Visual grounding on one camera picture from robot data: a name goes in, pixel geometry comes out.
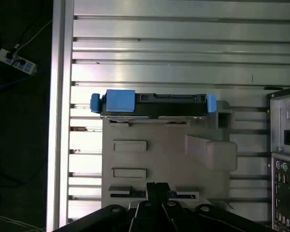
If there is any white cable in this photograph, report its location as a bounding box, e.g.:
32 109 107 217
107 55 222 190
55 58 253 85
0 212 47 232
13 19 53 53

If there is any blue cable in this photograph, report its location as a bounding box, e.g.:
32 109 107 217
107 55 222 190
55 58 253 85
0 69 49 95

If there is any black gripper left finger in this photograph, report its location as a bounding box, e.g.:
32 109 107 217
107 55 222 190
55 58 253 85
52 182 158 232

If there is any hard disk in blue carrier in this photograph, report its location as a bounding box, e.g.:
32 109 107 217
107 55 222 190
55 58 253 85
89 89 218 120

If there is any silver PC case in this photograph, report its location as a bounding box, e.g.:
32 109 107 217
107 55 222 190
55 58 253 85
267 86 290 232

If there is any white power strip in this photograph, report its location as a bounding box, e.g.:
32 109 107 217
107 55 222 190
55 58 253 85
0 47 37 76

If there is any grey parts rack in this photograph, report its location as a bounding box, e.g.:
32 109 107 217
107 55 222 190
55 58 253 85
101 100 238 211

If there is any aluminium table edge rail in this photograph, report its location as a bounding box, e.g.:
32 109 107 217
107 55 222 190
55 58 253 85
46 0 75 232

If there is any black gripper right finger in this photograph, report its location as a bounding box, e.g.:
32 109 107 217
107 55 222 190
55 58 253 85
157 182 276 232

